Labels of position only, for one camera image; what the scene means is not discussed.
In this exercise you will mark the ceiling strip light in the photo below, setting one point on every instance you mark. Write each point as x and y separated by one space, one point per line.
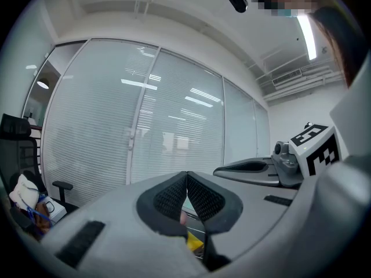
307 38

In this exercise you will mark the yellow tray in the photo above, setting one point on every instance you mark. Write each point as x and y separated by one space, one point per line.
194 242

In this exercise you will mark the white air vent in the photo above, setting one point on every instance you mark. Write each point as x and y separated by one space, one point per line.
287 78

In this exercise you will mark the black mesh office chair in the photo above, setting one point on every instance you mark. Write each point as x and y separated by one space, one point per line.
17 152

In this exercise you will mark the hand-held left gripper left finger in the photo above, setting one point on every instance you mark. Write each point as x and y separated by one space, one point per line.
116 227

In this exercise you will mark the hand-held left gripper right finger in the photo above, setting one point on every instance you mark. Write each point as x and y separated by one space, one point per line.
255 210

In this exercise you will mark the brown bag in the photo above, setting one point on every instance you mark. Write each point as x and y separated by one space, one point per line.
42 227

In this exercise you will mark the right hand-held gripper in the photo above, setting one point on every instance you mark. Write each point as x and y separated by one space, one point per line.
316 149

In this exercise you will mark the white ceiling pipes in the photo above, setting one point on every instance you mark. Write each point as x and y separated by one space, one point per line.
307 85

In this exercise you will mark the white cardboard box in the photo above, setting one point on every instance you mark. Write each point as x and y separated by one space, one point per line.
58 210

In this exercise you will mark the round pendant lamp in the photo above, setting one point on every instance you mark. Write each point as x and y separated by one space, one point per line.
43 83

